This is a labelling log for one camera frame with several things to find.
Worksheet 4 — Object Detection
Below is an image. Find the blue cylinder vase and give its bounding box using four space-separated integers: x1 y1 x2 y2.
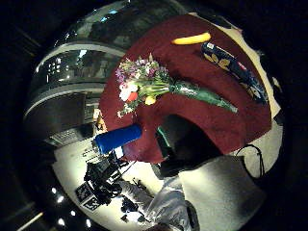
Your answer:
93 123 143 155

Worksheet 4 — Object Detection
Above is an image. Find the white marker cube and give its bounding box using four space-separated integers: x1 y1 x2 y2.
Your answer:
74 182 102 212

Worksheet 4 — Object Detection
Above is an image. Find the flower bouquet in green wrap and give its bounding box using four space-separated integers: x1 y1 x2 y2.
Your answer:
115 53 240 119

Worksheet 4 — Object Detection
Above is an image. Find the dark red cloth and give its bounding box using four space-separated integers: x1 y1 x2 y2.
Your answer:
98 13 273 165

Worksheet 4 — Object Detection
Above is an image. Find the yellow banana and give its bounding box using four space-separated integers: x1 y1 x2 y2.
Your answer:
170 32 213 46

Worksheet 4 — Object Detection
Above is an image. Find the black cable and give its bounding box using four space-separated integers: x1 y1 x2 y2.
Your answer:
235 143 267 179

